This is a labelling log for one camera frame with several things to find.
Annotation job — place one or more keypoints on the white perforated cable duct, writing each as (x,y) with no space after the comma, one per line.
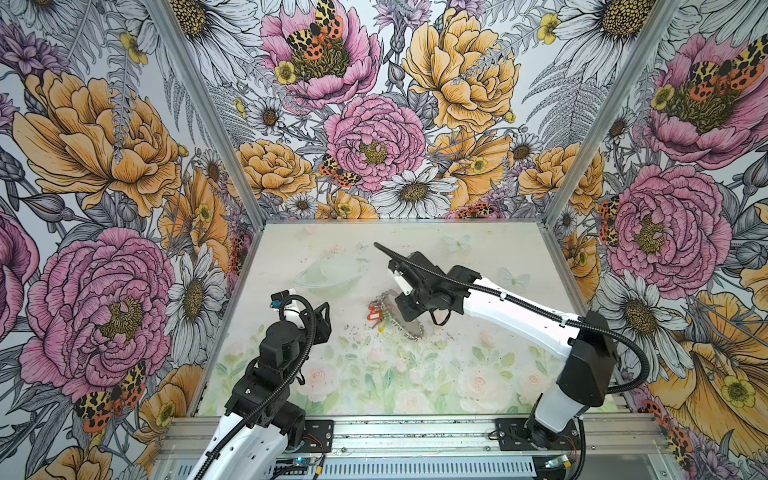
(504,467)

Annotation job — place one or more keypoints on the coloured tagged keys bunch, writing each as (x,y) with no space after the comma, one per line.
(377,316)

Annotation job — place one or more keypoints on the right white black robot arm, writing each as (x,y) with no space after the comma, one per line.
(582,343)

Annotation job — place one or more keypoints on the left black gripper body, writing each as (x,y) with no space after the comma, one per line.
(305,337)

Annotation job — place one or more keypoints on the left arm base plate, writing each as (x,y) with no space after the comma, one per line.
(317,436)

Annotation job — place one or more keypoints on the aluminium front rail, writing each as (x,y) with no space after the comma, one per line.
(614,433)

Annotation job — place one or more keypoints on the silver metal keyring plate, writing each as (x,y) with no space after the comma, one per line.
(412,330)

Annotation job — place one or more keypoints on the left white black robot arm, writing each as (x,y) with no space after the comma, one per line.
(240,451)

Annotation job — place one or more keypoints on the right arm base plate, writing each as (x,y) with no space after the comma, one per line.
(523,434)

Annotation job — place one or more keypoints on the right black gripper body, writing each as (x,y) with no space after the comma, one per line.
(417,302)

